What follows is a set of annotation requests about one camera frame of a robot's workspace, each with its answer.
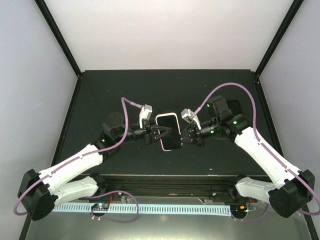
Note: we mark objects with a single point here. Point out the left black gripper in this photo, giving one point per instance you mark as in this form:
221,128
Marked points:
147,132

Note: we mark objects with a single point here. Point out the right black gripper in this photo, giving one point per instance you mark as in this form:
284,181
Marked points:
196,135

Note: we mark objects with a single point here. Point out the beige cased phone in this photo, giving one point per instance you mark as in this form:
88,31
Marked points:
172,141

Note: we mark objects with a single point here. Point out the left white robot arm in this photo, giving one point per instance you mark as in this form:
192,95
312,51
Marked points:
116,130

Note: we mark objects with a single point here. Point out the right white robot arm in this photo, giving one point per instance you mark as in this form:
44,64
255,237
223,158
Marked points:
262,152

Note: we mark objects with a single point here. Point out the small electronics board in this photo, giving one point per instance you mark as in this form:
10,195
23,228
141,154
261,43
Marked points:
100,207

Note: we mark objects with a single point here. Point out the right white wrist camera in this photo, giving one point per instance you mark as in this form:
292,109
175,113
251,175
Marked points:
188,115

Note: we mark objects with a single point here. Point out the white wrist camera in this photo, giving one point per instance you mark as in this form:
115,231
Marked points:
188,115
145,114

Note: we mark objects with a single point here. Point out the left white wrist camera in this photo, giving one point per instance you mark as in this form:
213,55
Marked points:
145,114

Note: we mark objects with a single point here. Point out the light blue slotted cable duct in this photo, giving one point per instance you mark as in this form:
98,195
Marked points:
151,209

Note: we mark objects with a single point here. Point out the left black frame post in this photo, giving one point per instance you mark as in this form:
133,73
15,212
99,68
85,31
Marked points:
47,15

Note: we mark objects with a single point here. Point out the black frame post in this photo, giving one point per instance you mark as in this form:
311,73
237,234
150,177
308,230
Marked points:
47,15
283,27

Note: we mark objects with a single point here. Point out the right black frame post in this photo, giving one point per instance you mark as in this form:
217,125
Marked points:
283,27

